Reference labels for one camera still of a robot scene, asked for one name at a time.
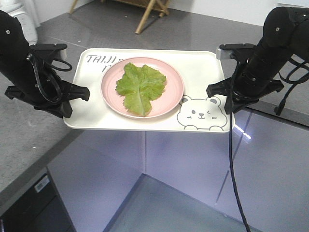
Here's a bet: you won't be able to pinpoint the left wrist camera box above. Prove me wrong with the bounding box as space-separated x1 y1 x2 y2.
30 43 67 60

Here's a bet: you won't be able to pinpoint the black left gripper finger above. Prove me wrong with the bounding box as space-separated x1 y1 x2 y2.
64 81 90 101
35 101 72 118

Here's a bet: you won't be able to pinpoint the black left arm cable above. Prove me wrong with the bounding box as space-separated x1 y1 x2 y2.
26 54 73 103

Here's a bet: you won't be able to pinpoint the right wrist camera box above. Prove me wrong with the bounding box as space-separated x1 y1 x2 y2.
215 43 256 60

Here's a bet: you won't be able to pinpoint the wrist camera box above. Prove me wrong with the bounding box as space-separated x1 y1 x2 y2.
215 43 256 60
30 43 67 60

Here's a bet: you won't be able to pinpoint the cream bear serving tray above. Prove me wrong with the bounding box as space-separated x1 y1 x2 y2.
64 48 235 133

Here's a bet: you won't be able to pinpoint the white lower cabinet fronts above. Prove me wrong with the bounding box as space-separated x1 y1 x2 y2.
47 109 309 232

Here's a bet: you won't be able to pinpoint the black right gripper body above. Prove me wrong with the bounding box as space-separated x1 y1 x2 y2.
226 76 284 104

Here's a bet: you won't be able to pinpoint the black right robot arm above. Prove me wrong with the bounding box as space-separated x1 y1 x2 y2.
206 7 309 114

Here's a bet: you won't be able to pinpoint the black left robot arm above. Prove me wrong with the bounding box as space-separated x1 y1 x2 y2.
0 11 90 118

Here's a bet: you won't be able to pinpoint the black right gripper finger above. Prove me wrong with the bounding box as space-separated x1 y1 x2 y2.
206 78 233 98
224 96 259 115

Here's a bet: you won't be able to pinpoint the black built-in oven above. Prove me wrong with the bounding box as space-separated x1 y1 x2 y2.
0 168 76 232

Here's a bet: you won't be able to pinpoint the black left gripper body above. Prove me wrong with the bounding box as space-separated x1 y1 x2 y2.
4 77 73 114

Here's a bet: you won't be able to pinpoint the pink round plate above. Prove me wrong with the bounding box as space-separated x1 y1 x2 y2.
101 57 184 119

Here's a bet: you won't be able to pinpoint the wooden folding stand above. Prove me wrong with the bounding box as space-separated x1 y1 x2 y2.
69 0 167 35

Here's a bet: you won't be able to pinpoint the green lettuce leaf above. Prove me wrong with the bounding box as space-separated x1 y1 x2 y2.
115 63 167 116

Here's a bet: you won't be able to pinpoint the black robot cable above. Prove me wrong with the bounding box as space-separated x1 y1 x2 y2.
226 55 309 232

